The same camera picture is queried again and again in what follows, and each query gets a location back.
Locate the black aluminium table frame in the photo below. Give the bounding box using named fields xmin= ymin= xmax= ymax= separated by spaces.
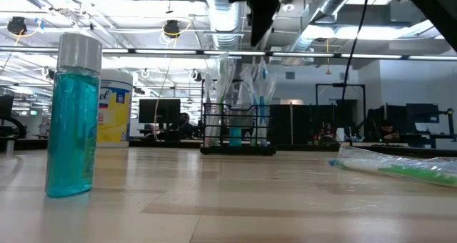
xmin=0 ymin=137 xmax=457 ymax=157

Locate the black partition panel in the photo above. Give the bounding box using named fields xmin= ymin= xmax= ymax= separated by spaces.
xmin=269 ymin=104 xmax=358 ymax=146

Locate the black computer monitor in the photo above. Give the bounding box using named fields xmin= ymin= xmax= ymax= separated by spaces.
xmin=139 ymin=98 xmax=182 ymax=125

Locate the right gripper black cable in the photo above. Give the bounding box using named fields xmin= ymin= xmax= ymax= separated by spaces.
xmin=341 ymin=0 xmax=371 ymax=101

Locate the black gantry frame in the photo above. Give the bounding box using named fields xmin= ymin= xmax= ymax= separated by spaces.
xmin=315 ymin=82 xmax=367 ymax=140

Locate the yellow disinfectant wipes canister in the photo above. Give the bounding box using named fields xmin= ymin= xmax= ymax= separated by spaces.
xmin=96 ymin=69 xmax=134 ymax=149

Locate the hanging yellow cord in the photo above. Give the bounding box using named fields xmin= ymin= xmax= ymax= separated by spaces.
xmin=152 ymin=37 xmax=176 ymax=142

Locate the black ceiling cord reel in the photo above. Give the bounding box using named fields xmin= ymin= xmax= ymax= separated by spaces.
xmin=163 ymin=19 xmax=181 ymax=39
xmin=6 ymin=16 xmax=29 ymax=36

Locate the ribbed silver air duct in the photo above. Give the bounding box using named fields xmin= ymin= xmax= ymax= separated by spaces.
xmin=204 ymin=0 xmax=247 ymax=106

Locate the long ceiling light bar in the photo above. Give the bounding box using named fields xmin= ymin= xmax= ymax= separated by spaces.
xmin=0 ymin=46 xmax=457 ymax=61

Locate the black wire caddy rack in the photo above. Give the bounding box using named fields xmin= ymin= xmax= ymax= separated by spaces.
xmin=199 ymin=102 xmax=277 ymax=157

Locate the person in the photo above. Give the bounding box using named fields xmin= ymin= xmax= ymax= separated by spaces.
xmin=378 ymin=119 xmax=401 ymax=143
xmin=313 ymin=121 xmax=338 ymax=146
xmin=177 ymin=111 xmax=196 ymax=139

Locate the black stand with screen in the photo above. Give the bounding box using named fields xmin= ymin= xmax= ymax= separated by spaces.
xmin=405 ymin=102 xmax=457 ymax=149

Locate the dark screen on stand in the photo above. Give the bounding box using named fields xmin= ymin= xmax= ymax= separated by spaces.
xmin=0 ymin=94 xmax=26 ymax=153

